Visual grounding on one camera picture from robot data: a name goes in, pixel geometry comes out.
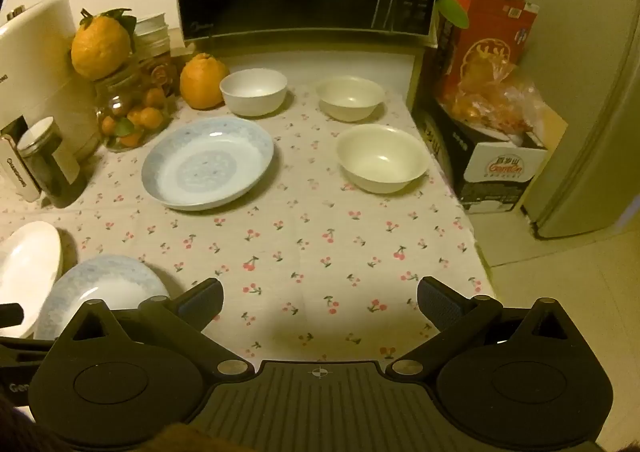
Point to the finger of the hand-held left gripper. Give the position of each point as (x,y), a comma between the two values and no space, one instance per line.
(10,314)

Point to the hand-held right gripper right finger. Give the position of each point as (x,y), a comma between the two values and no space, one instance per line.
(434,304)

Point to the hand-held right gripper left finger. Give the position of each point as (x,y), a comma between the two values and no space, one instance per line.
(206,299)

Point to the white plate with swirl print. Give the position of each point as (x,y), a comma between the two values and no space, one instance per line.
(25,267)

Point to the blue patterned plate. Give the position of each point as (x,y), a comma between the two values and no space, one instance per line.
(100,282)
(207,167)

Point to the cream bowl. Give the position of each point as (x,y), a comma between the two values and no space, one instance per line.
(382,162)
(350,102)

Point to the deep white bowl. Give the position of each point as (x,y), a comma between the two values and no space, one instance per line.
(252,97)

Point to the cherry print tablecloth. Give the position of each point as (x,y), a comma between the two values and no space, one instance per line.
(300,242)

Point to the white labelled box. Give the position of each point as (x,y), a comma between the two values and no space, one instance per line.
(17,172)

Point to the dark jar with metal lid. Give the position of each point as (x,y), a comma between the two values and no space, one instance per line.
(50,172)

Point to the black and white cardboard box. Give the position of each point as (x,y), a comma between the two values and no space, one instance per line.
(500,172)

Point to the glass jar of kumquats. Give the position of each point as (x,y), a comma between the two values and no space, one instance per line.
(130,117)

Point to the plastic bag of oranges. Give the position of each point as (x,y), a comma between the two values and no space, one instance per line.
(500,107)

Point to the large orange with stem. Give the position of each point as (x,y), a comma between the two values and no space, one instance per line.
(202,82)

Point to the glass mug with orange print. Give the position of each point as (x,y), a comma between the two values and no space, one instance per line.
(162,75)

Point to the refrigerator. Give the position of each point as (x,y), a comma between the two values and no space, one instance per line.
(590,132)

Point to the white kitchen appliance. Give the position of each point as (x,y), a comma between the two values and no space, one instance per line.
(40,72)

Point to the stack of paper cups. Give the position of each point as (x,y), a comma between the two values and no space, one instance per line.
(152,34)

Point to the large orange with leaves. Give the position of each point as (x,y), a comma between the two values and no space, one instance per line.
(100,49)

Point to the red gift box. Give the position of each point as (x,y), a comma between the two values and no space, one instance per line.
(492,32)

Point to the green and purple bag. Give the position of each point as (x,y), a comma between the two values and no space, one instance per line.
(455,7)

